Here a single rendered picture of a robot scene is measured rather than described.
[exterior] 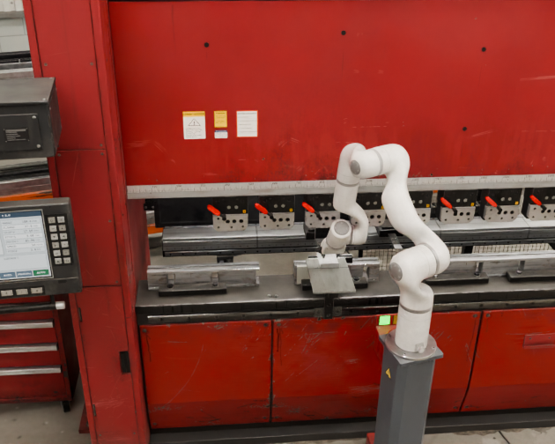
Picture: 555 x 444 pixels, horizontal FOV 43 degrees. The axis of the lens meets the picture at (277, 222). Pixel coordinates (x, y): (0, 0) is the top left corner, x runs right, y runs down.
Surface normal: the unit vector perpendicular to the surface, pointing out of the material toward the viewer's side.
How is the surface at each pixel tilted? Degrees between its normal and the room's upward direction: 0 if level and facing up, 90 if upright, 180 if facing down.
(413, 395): 90
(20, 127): 90
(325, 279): 0
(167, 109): 90
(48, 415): 0
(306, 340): 90
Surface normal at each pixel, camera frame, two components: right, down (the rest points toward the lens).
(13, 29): 0.33, 0.45
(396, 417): -0.43, 0.43
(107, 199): 0.09, 0.47
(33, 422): 0.01, -0.88
